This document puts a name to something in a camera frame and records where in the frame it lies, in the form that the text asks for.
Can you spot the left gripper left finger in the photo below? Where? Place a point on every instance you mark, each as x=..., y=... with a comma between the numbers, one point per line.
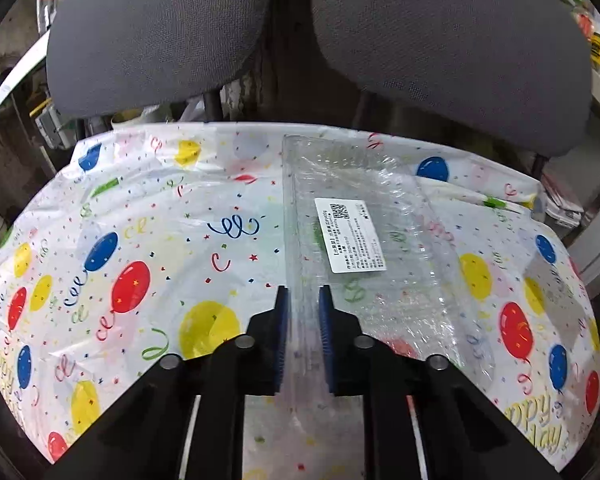
x=185, y=418

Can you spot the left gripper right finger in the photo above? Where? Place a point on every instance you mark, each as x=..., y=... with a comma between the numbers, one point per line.
x=422, y=419

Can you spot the balloon birthday tablecloth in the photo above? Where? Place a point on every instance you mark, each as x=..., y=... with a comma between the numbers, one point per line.
x=166, y=238

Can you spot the right grey office chair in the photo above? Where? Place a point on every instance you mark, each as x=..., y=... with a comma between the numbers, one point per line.
x=516, y=69

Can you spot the grey office chair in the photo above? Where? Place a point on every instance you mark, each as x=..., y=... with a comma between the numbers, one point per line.
x=516, y=69
x=109, y=55

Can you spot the left grey office chair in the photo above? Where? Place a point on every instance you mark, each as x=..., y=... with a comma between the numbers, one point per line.
x=109, y=55

